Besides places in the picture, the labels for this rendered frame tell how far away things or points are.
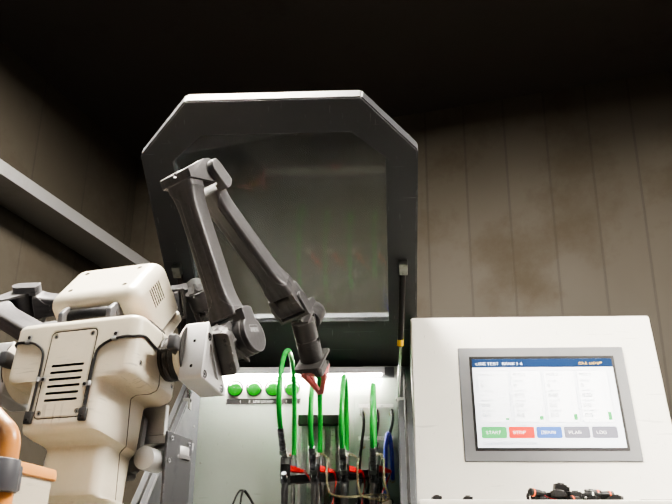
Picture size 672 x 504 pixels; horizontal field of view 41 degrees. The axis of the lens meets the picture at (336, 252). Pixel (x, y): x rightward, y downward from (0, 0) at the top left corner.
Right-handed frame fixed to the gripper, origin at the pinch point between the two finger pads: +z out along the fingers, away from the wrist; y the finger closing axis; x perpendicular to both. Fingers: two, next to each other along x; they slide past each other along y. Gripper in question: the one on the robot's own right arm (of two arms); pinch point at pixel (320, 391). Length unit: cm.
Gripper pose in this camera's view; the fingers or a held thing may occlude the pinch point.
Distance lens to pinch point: 221.4
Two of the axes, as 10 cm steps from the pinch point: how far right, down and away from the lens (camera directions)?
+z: 2.1, 9.2, 3.4
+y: 2.4, -3.8, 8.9
